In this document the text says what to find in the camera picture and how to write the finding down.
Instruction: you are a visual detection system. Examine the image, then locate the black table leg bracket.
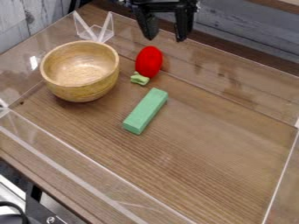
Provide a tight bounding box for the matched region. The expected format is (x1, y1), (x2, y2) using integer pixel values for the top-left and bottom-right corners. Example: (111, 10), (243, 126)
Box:
(25, 184), (68, 224)

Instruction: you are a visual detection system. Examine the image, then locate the green rectangular block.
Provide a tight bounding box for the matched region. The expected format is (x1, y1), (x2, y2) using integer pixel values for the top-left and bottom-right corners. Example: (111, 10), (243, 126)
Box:
(123, 87), (168, 135)

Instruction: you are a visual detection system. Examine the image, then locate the brown wooden bowl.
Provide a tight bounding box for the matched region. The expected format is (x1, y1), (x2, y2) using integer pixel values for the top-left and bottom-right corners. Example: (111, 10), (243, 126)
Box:
(40, 41), (119, 102)

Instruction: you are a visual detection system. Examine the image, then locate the small green toy piece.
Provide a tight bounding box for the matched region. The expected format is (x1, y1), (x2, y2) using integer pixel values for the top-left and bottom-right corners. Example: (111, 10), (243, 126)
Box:
(131, 72), (149, 86)

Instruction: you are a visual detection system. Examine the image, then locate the black cable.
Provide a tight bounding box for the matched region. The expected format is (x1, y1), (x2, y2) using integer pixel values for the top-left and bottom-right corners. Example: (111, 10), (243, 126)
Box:
(0, 200), (33, 224)

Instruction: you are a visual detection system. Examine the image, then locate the red toy fruit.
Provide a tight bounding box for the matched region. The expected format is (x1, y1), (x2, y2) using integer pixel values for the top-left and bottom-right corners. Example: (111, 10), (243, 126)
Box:
(135, 45), (164, 79)

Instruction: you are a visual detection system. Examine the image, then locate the clear acrylic tray wall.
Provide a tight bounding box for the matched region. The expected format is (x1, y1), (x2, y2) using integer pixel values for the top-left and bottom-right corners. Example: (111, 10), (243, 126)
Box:
(0, 100), (195, 224)

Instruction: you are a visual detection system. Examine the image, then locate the clear acrylic corner bracket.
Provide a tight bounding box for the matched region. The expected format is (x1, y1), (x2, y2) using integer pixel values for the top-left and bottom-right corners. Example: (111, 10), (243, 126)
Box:
(72, 11), (115, 43)

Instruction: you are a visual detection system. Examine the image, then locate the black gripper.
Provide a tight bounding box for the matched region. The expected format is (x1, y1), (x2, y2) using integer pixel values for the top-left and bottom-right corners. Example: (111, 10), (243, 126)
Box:
(127, 0), (199, 42)

